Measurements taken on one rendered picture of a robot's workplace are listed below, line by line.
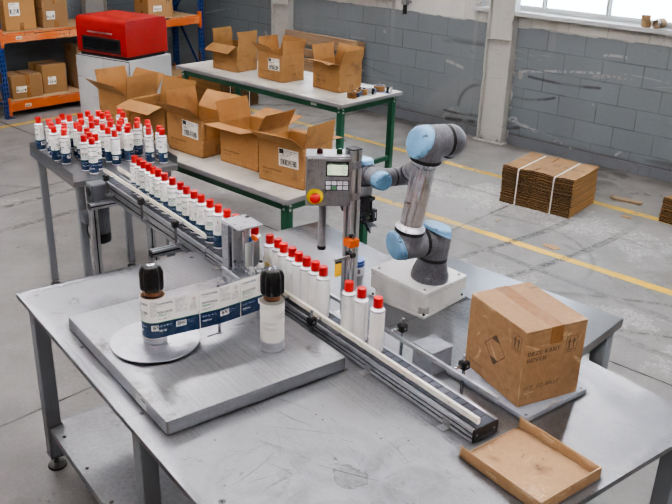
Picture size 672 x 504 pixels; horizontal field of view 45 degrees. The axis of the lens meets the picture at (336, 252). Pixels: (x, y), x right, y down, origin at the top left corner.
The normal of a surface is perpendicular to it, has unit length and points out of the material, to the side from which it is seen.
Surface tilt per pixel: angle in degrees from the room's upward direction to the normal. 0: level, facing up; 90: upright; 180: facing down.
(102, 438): 1
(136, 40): 90
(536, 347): 90
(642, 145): 90
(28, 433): 0
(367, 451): 0
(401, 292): 90
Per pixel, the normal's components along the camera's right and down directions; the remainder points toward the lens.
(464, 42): -0.68, 0.27
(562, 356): 0.43, 0.36
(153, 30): 0.85, 0.23
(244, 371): 0.03, -0.92
